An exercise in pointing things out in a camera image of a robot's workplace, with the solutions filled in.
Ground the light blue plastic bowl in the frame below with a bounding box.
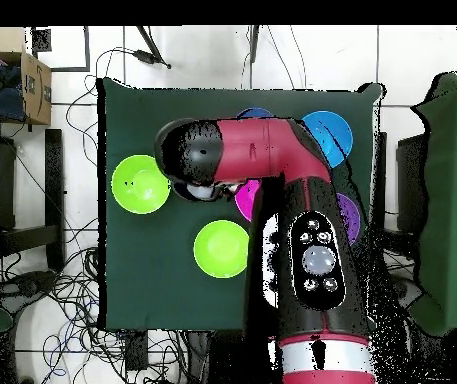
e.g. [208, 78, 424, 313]
[301, 110, 354, 169]

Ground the dark green tablecloth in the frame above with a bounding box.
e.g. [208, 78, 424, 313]
[96, 76, 385, 335]

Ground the black metal floor frame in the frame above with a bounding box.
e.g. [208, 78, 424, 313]
[30, 25, 92, 74]

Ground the dark blue bag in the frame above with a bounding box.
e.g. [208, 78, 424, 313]
[0, 65, 27, 123]

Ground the black power adapter box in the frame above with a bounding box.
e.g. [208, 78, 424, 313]
[125, 330, 149, 371]

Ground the pink plastic bowl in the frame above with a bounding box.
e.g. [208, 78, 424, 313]
[234, 179, 262, 223]

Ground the cardboard box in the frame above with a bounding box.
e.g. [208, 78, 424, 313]
[0, 26, 53, 126]

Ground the small dark blue bowl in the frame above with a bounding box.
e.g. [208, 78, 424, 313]
[235, 106, 275, 120]

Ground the black table leg frame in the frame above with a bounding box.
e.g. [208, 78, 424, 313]
[0, 127, 66, 274]
[371, 131, 426, 277]

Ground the black tripod leg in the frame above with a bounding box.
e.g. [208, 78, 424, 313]
[133, 25, 172, 70]
[248, 25, 261, 64]

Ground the green plastic bowl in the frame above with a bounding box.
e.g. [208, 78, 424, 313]
[110, 154, 172, 215]
[192, 219, 251, 279]

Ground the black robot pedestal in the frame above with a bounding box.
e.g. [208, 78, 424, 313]
[187, 330, 253, 384]

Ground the purple plastic bowl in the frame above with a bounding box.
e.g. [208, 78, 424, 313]
[335, 192, 362, 246]

